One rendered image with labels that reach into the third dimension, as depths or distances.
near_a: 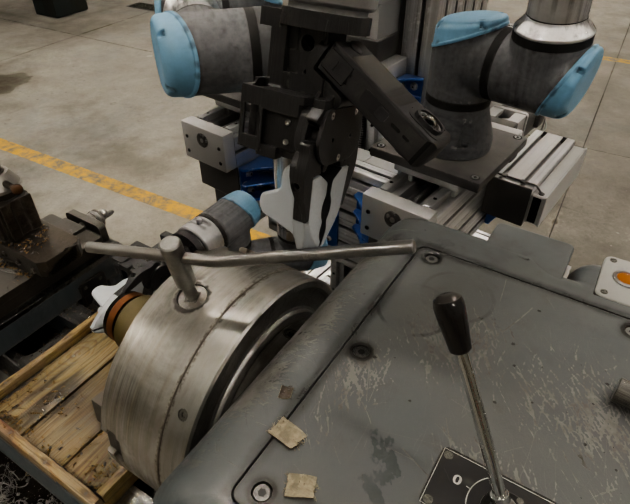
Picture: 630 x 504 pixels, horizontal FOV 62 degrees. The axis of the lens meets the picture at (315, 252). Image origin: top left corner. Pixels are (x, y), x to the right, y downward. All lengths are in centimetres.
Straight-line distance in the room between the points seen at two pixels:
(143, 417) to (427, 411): 29
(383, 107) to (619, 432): 32
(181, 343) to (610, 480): 39
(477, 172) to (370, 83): 58
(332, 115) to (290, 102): 3
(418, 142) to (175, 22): 48
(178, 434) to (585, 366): 39
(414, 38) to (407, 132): 80
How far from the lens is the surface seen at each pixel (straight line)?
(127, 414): 61
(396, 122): 41
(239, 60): 79
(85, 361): 105
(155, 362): 58
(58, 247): 110
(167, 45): 79
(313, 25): 42
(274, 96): 44
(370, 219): 98
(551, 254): 65
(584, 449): 48
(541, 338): 55
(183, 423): 56
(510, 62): 91
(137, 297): 78
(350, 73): 42
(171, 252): 52
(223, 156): 119
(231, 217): 92
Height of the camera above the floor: 163
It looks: 39 degrees down
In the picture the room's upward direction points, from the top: straight up
